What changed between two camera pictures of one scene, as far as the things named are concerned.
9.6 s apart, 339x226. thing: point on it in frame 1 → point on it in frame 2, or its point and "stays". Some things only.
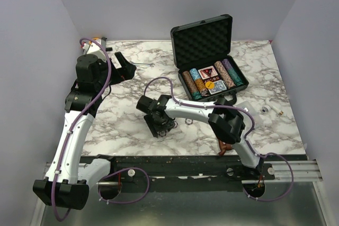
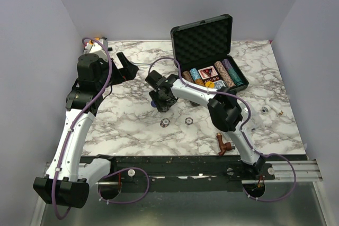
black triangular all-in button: (208, 71) stays
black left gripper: (126, 71) stays
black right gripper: (154, 129) → (160, 105)
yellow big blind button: (210, 85) stays
